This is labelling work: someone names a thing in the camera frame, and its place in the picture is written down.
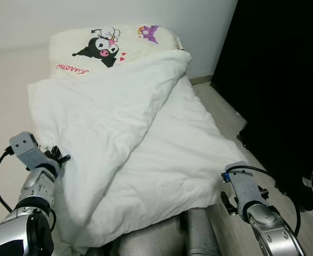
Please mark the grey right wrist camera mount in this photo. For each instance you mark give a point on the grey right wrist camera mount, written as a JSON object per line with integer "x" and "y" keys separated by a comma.
{"x": 244, "y": 184}

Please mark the cream sheeted bed mattress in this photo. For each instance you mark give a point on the cream sheeted bed mattress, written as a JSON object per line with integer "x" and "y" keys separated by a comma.
{"x": 7, "y": 96}

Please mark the robot leg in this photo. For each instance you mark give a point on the robot leg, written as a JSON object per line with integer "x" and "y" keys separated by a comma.
{"x": 151, "y": 237}
{"x": 201, "y": 234}

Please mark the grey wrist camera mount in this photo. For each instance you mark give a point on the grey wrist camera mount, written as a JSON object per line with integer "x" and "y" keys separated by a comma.
{"x": 27, "y": 150}
{"x": 244, "y": 184}

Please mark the robot right leg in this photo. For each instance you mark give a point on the robot right leg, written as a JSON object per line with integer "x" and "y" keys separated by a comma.
{"x": 201, "y": 234}

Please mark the white quilt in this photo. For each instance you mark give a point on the white quilt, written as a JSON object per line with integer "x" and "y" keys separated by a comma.
{"x": 119, "y": 133}

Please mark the robot left leg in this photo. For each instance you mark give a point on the robot left leg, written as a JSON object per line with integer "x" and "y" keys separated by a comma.
{"x": 151, "y": 237}

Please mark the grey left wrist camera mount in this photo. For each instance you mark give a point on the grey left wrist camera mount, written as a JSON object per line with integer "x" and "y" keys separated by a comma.
{"x": 27, "y": 150}

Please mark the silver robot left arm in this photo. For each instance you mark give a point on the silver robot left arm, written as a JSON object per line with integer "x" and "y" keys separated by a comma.
{"x": 36, "y": 192}

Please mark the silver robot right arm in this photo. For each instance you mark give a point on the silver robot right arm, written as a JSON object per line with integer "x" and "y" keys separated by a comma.
{"x": 273, "y": 229}

